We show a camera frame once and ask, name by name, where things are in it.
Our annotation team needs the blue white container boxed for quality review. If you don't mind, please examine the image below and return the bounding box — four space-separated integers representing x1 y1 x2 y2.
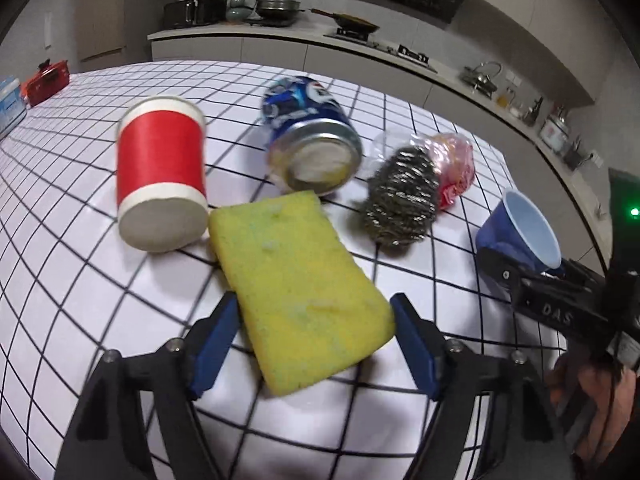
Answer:
0 76 28 136

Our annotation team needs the crushed blue soda can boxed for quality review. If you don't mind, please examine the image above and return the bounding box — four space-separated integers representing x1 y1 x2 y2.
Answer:
260 76 364 197

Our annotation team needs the beige refrigerator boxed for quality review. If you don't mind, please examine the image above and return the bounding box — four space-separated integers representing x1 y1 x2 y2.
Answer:
75 0 131 63

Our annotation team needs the black microwave oven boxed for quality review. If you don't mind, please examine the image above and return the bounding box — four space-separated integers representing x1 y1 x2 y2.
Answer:
162 0 228 30

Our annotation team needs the green ceramic jar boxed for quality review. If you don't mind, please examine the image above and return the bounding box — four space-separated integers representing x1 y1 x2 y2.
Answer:
226 0 253 23

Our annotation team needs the small red pot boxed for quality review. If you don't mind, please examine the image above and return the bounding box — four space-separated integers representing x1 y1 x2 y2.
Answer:
22 59 71 107

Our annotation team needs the blue bowl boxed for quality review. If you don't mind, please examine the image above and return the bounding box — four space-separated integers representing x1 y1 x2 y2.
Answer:
475 188 563 276

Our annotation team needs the person's right hand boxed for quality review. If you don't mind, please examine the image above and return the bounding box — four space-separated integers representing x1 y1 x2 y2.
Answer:
547 352 640 461

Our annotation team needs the steel wool scrubber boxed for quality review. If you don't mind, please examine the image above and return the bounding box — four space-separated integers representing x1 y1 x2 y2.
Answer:
359 146 440 247

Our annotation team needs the black gas stove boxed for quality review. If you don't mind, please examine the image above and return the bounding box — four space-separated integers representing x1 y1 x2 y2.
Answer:
324 27 438 72

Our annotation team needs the white rice cooker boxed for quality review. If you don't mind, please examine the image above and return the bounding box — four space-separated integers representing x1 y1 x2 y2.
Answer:
540 116 571 151

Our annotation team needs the yellow green sponge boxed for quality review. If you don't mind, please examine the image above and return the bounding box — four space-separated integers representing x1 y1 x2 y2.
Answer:
207 190 397 397

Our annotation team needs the checked white tablecloth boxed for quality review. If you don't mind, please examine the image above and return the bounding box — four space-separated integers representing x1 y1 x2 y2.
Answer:
0 60 568 480

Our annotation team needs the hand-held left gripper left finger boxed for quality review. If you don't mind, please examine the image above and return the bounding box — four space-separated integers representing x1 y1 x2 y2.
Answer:
54 290 241 480

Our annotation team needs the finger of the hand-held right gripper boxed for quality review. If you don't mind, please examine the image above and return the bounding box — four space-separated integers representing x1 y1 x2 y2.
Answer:
476 247 527 302
560 258 608 287

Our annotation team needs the pink plastic bag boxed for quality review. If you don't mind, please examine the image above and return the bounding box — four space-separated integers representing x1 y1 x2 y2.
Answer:
372 129 474 211

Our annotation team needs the red paper cup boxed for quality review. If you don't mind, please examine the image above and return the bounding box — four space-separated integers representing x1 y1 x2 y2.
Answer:
116 96 209 254

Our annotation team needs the black utensil holder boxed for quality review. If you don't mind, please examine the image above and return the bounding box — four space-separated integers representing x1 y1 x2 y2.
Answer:
564 136 587 170

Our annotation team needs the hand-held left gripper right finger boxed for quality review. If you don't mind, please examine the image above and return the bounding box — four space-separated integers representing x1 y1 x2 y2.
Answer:
390 292 576 480

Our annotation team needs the black wok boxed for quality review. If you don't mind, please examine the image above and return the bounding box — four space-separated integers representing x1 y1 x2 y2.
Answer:
310 7 381 32

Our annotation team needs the grey pot with lid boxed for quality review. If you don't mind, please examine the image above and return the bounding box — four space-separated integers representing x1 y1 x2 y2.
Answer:
247 0 306 27

